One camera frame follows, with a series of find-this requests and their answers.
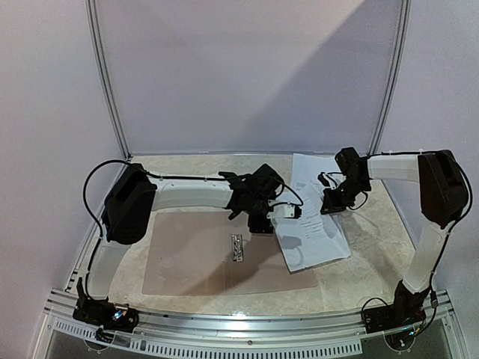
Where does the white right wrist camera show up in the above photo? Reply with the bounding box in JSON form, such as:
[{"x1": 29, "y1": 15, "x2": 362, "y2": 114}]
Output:
[{"x1": 317, "y1": 172, "x2": 337, "y2": 188}]

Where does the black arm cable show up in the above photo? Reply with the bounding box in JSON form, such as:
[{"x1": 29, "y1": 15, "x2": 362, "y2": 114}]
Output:
[
  {"x1": 82, "y1": 159, "x2": 233, "y2": 263},
  {"x1": 373, "y1": 149, "x2": 471, "y2": 311}
]

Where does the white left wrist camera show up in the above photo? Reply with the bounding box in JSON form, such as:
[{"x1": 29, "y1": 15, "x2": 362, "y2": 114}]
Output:
[{"x1": 266, "y1": 200, "x2": 302, "y2": 219}]

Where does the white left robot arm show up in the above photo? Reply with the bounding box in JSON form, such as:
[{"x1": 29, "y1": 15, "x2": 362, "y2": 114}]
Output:
[{"x1": 77, "y1": 163, "x2": 295, "y2": 325}]

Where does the brown plastic folder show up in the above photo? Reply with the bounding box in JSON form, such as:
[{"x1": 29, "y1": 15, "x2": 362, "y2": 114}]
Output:
[{"x1": 141, "y1": 212, "x2": 317, "y2": 296}]

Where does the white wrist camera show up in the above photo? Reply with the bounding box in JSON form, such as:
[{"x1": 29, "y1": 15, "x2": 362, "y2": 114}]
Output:
[
  {"x1": 317, "y1": 172, "x2": 337, "y2": 188},
  {"x1": 266, "y1": 200, "x2": 302, "y2": 219}
]

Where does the left aluminium frame post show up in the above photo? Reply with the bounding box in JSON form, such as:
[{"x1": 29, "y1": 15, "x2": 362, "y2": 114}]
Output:
[{"x1": 85, "y1": 0, "x2": 131, "y2": 159}]

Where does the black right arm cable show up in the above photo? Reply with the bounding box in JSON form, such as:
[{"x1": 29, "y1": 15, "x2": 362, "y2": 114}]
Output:
[{"x1": 373, "y1": 149, "x2": 471, "y2": 311}]

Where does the white signature page sheet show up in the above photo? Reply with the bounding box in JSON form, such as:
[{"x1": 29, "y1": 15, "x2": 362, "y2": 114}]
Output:
[{"x1": 272, "y1": 184, "x2": 351, "y2": 273}]

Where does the aluminium frame post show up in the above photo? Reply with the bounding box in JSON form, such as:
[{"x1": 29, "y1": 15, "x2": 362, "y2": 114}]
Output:
[
  {"x1": 85, "y1": 0, "x2": 131, "y2": 159},
  {"x1": 367, "y1": 0, "x2": 411, "y2": 155}
]

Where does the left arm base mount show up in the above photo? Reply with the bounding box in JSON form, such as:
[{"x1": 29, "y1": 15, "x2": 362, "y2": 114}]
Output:
[{"x1": 73, "y1": 277, "x2": 139, "y2": 344}]

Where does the white paper stack remainder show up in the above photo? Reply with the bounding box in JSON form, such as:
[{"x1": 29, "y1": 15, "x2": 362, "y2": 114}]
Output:
[{"x1": 290, "y1": 153, "x2": 344, "y2": 192}]

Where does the right aluminium frame post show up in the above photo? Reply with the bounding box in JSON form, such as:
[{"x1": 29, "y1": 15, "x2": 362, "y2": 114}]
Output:
[{"x1": 367, "y1": 0, "x2": 411, "y2": 155}]

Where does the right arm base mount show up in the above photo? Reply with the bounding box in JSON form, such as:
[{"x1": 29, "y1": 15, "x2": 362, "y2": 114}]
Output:
[{"x1": 360, "y1": 297, "x2": 439, "y2": 337}]

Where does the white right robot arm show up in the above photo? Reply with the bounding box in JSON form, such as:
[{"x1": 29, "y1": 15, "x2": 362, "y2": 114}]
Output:
[{"x1": 320, "y1": 147, "x2": 472, "y2": 326}]

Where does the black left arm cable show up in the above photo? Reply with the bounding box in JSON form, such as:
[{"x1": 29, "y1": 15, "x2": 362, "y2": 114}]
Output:
[{"x1": 82, "y1": 159, "x2": 233, "y2": 263}]

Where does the metal folder clip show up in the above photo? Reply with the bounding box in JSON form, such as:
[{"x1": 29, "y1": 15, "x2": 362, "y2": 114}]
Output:
[{"x1": 231, "y1": 234, "x2": 244, "y2": 263}]

